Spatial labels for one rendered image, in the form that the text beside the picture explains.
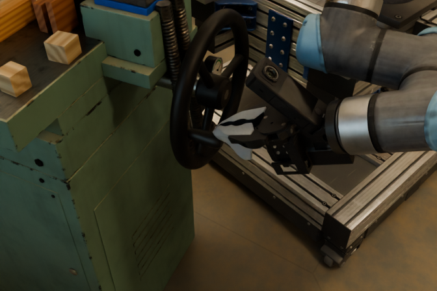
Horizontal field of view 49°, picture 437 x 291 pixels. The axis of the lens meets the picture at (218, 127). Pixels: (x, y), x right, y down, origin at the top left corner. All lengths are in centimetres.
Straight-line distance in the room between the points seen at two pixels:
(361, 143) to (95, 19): 47
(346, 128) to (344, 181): 96
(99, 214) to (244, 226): 76
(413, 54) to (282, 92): 17
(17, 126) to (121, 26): 23
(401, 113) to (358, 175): 101
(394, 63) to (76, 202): 58
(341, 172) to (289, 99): 97
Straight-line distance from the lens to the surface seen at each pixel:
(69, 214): 94
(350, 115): 60
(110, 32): 82
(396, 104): 59
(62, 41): 79
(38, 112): 75
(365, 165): 162
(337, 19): 66
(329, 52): 66
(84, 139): 86
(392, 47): 66
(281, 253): 161
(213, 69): 114
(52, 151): 82
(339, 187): 153
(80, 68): 80
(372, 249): 168
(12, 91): 75
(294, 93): 64
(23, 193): 99
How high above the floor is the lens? 132
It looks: 41 degrees down
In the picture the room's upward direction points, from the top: straight up
